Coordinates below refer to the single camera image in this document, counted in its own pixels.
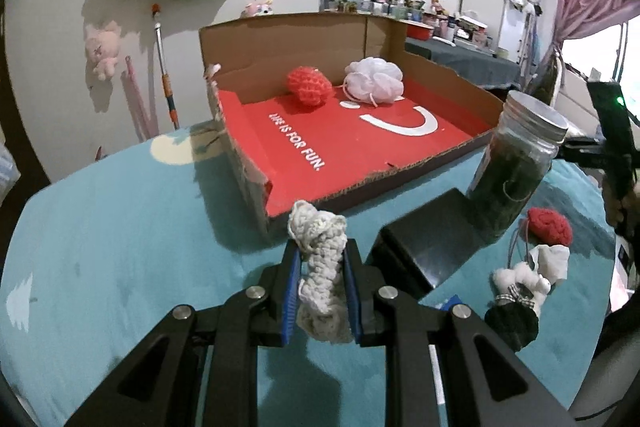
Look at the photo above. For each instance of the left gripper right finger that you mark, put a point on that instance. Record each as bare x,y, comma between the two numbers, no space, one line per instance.
442,367

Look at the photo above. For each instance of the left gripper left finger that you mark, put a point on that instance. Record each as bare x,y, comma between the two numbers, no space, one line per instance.
200,366

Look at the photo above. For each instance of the black fluffy pompom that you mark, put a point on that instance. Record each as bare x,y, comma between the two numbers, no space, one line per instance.
516,324

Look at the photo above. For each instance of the white fluffy bunny clip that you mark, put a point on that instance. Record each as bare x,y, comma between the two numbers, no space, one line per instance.
522,285

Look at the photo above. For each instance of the cream crochet scrunchie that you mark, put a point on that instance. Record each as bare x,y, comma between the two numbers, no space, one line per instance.
321,239

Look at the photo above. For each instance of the white translucent pouch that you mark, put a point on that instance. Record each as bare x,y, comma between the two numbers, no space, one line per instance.
551,262

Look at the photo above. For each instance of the red bunny sponge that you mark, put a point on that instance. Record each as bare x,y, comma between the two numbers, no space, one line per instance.
545,225

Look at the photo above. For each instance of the white mesh bath pouf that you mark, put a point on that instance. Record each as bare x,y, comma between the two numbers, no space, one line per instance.
373,81

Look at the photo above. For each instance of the coral crochet scrubber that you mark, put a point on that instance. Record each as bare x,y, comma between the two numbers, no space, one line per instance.
309,85

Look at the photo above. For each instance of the black patterned box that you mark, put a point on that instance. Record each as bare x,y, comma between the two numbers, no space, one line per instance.
419,251

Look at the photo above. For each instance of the teal plush table cover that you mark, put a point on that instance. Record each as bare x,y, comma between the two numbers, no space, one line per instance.
98,258

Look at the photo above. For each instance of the large jar dark contents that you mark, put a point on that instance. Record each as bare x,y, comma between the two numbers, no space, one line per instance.
518,156

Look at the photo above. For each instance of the red cardboard box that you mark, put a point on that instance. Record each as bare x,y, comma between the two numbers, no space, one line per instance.
342,153

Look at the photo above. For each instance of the dark cloth side table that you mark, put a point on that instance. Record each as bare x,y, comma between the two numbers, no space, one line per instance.
481,69

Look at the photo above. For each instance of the red bowl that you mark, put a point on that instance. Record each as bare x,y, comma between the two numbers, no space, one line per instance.
419,31

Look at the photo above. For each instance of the pink fox plush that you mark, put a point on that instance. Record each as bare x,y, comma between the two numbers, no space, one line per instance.
257,8

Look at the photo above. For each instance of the pink curtain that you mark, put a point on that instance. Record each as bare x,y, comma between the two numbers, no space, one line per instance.
578,19

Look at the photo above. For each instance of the orange handled mop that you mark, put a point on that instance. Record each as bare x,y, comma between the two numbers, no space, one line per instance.
169,95

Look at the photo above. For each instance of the pink plush on wall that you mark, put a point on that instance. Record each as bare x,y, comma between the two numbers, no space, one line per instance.
102,46

